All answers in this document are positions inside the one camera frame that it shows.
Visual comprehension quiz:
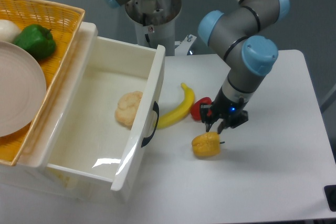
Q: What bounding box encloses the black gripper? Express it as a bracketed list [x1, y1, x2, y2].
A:
[200, 87, 249, 134]

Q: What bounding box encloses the white drawer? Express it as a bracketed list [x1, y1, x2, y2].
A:
[47, 37, 165, 192]

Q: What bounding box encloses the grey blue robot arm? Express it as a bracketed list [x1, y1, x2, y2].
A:
[106, 0, 290, 132]

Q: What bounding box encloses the white drawer cabinet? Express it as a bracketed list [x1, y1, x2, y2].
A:
[1, 23, 130, 201]

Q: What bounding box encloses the yellow bell pepper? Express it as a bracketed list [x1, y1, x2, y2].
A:
[191, 132, 225, 158]

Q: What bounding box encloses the red bell pepper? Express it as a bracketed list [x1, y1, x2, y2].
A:
[190, 97, 212, 121]

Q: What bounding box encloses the yellow banana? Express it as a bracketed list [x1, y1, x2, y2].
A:
[157, 82, 195, 129]

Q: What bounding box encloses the beige bread roll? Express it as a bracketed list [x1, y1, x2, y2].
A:
[114, 91, 143, 127]

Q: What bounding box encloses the black object at table edge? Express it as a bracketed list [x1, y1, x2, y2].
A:
[324, 185, 336, 212]

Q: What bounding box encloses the yellow woven basket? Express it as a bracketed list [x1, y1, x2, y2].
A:
[0, 0, 86, 167]

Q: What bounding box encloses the green bell pepper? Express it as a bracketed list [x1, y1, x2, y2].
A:
[13, 24, 57, 60]

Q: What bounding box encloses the pink plate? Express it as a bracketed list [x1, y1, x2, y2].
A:
[1, 41, 46, 136]

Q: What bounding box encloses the white onion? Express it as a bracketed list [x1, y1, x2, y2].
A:
[0, 19, 21, 43]

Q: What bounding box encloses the black drawer handle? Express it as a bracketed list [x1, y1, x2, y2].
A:
[141, 101, 160, 147]

